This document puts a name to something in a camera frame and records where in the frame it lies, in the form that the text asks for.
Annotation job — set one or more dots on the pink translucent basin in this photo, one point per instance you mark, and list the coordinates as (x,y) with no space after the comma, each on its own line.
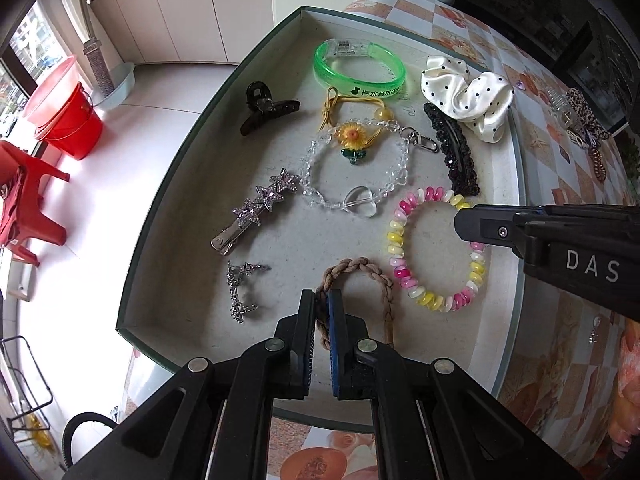
(50,85)

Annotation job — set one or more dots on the leopard print scrunchie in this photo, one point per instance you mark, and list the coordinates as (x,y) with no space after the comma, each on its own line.
(587,110)

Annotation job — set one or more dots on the small silver earring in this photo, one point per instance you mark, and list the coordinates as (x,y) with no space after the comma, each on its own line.
(595,330)

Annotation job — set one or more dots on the black metal rack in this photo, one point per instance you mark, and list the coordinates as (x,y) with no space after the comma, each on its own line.
(30,405)

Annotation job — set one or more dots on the dark green edged tray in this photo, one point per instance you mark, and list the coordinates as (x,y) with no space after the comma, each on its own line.
(280,270)

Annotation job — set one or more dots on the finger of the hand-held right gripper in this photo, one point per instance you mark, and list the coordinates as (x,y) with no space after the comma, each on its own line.
(590,265)
(485,225)

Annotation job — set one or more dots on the silver rhinestone earring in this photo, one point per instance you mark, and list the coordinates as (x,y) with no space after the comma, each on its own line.
(235,290)

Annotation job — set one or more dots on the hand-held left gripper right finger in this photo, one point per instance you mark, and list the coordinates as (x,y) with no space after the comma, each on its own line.
(335,350)

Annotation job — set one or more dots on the large clear hair claw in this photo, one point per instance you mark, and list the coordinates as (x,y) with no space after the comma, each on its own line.
(560,107)

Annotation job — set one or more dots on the black rhinestone barrette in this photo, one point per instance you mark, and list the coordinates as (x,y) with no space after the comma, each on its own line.
(450,150)

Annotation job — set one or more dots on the light blue basin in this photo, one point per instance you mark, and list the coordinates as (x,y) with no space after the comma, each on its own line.
(117,87)

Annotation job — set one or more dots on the red bucket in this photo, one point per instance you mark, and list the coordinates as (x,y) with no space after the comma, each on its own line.
(75,130)

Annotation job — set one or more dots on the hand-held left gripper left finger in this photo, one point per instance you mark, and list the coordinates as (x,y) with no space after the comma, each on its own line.
(306,350)

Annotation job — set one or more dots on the grey tower model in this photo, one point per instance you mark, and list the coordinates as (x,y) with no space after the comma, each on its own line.
(100,70)

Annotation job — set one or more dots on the silver star hair clip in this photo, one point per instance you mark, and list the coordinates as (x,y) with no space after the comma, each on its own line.
(260,195)

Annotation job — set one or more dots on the cream polka dot scrunchie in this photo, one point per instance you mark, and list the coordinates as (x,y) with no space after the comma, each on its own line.
(480,95)

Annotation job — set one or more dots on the green translucent bangle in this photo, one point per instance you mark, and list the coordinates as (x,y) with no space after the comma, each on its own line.
(325,72)

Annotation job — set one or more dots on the black claw clip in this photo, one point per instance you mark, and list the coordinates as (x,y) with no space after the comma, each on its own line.
(280,108)

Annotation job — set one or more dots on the red plastic stool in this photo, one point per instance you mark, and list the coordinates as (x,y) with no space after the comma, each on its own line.
(20,200)

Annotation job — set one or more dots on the white cabinet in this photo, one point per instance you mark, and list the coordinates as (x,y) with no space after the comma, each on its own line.
(190,10)

